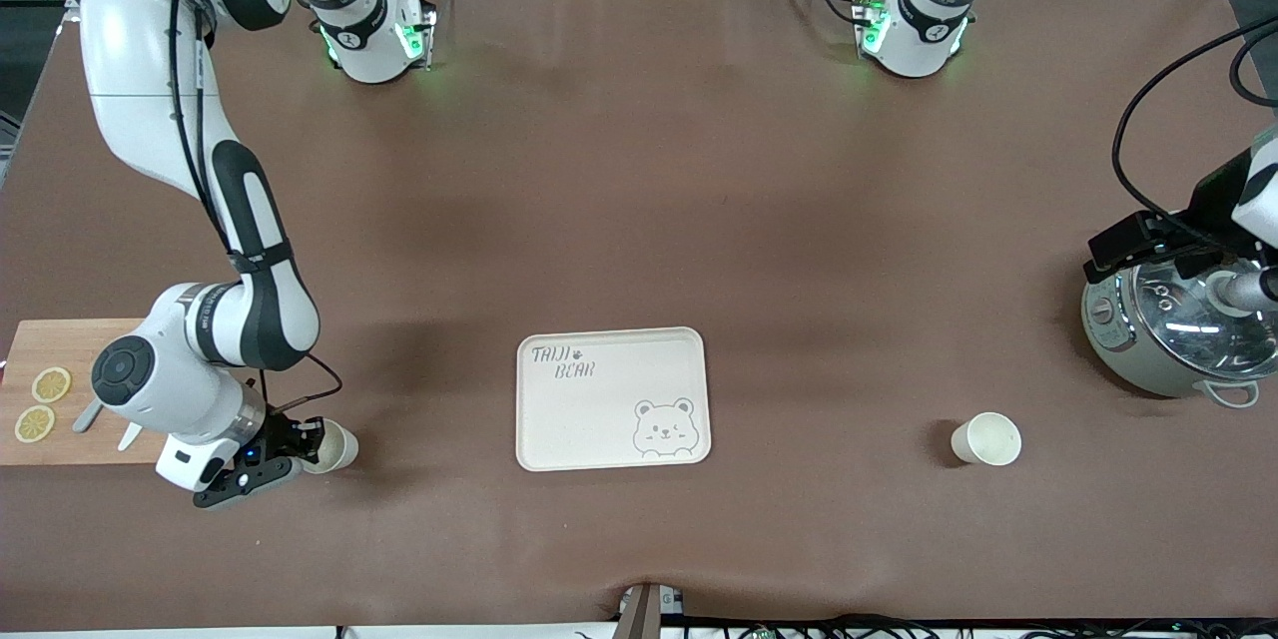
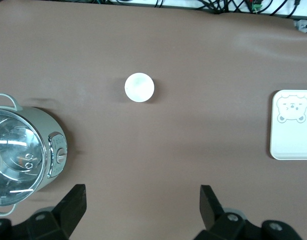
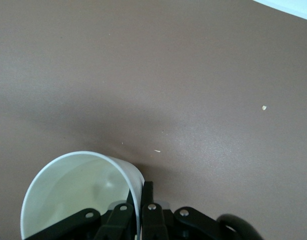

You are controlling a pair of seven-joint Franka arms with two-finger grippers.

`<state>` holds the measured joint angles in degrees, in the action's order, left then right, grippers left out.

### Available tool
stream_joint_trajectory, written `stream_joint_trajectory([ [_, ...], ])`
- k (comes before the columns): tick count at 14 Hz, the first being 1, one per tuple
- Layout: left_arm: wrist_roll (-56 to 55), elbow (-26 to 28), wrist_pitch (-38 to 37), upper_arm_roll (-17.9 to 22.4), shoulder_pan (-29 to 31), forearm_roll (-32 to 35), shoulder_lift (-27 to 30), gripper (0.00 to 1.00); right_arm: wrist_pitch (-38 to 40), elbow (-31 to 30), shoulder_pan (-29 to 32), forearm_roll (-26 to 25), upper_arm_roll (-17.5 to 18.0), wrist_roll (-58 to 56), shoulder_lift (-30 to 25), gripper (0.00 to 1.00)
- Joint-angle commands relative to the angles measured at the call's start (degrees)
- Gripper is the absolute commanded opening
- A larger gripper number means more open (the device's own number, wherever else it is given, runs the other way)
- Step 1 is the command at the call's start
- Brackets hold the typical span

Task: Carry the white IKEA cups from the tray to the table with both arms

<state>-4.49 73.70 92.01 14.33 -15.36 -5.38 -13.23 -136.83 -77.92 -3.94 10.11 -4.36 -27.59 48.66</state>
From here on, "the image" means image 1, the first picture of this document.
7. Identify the white IKEA cup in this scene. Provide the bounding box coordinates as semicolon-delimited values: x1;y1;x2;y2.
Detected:
950;411;1023;468
300;418;359;476

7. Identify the glass pot lid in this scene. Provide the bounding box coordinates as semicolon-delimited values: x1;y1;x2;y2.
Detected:
1131;250;1278;372

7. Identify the grey-green electric cooking pot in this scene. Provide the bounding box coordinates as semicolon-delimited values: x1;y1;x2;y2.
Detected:
1080;210;1278;410

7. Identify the bamboo cutting board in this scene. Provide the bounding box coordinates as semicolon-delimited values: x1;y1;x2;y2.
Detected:
0;318;171;466

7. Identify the cream bear print tray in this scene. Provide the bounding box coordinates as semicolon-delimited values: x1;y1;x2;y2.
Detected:
515;326;713;472

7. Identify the grey cylindrical camera connector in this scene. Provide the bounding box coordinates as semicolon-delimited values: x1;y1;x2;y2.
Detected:
1208;271;1278;315

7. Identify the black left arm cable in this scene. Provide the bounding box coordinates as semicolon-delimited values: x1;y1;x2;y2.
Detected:
1111;15;1278;251

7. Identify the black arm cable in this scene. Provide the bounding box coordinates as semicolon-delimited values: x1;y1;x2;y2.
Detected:
165;0;343;425
1111;15;1278;251

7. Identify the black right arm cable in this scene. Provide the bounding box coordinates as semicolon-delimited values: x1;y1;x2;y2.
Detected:
165;0;343;425

